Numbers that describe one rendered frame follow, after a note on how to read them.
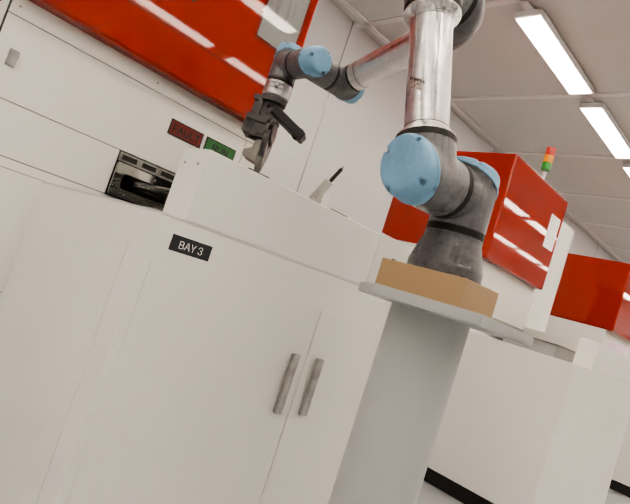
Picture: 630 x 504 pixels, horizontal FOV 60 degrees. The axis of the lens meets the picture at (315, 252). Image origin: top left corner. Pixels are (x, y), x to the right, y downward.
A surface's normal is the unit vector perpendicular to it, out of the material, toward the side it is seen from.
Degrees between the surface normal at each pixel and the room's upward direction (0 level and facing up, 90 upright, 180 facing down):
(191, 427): 90
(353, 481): 90
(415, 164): 100
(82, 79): 90
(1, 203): 90
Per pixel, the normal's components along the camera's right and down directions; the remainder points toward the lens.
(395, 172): -0.74, -0.11
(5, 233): 0.68, 0.18
